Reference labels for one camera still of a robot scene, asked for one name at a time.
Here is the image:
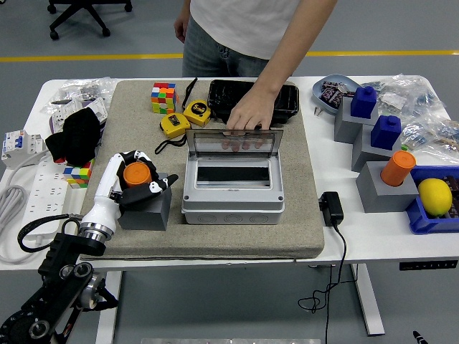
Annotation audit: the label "white power strip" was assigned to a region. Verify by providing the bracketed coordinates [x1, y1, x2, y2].
[19, 157, 71, 237]

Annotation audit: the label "yellow lemon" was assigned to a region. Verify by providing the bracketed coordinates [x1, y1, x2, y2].
[417, 178, 453, 217]

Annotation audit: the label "black adapter cord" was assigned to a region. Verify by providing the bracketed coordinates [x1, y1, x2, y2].
[298, 224, 348, 344]

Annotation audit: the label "orange cylinder battery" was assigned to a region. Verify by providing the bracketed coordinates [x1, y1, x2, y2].
[123, 162, 151, 188]
[380, 150, 417, 187]

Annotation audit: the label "blue-grey bowl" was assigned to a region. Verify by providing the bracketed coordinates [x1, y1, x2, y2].
[311, 74, 361, 115]

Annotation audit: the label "clear plastic bags of parts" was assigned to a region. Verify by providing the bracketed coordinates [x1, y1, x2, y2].
[41, 77, 118, 115]

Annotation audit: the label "black power adapter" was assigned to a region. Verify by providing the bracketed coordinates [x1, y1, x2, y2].
[318, 191, 344, 227]

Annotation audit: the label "person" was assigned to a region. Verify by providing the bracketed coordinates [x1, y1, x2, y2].
[174, 0, 339, 151]

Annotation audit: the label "blue plastic block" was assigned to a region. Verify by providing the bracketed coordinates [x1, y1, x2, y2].
[370, 115, 402, 151]
[350, 85, 379, 119]

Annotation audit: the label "person's left hand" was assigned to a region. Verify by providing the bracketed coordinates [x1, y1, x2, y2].
[221, 85, 280, 151]

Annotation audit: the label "dark snack packets in bowl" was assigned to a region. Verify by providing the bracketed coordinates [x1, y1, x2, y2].
[321, 81, 354, 108]

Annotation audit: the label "black cloth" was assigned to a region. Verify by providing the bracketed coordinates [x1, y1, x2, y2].
[44, 108, 102, 165]

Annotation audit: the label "yellow tape measure looped strap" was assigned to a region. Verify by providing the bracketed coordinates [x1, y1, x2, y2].
[154, 112, 192, 155]

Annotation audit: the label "dark packets in bin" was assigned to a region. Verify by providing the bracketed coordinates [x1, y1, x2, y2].
[443, 175, 459, 219]

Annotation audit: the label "white purple packet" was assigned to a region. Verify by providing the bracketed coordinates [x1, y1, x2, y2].
[48, 98, 108, 133]

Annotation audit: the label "yellow tape measure 5m label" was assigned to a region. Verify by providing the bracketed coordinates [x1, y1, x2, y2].
[181, 77, 212, 126]

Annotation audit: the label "colourful puzzle cube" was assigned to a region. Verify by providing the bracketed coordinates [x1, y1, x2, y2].
[63, 158, 96, 190]
[150, 82, 179, 115]

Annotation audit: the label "black plastic case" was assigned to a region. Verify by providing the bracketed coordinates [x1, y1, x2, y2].
[207, 79, 301, 130]

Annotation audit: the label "white circuit breaker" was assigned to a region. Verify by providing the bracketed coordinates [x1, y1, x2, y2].
[0, 129, 47, 169]

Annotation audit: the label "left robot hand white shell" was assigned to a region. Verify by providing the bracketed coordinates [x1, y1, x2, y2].
[81, 150, 179, 231]

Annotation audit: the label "clear bags of small components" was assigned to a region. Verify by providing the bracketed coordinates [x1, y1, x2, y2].
[361, 74, 459, 155]

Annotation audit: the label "grey electrical enclosure box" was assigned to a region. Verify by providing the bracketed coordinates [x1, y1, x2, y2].
[181, 157, 286, 226]

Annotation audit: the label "person's right hand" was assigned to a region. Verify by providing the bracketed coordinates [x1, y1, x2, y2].
[174, 14, 191, 44]

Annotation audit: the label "blue storage bin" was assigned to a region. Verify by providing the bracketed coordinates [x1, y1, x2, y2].
[405, 165, 459, 236]

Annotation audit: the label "white table leg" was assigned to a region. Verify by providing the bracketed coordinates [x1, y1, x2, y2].
[95, 271, 123, 344]
[349, 264, 386, 337]

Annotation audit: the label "black office chair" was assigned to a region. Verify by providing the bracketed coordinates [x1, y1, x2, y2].
[47, 0, 133, 40]

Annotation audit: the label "black table control panel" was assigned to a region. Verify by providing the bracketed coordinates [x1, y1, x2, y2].
[399, 259, 459, 272]

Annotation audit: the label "transparent hinged box lid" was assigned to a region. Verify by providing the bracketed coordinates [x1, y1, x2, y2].
[185, 128, 284, 161]

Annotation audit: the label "grey-brown fabric mat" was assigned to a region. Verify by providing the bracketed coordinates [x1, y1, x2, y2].
[72, 79, 326, 262]

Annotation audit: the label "grey block with round hole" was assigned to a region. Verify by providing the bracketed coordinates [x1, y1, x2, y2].
[116, 171, 173, 231]

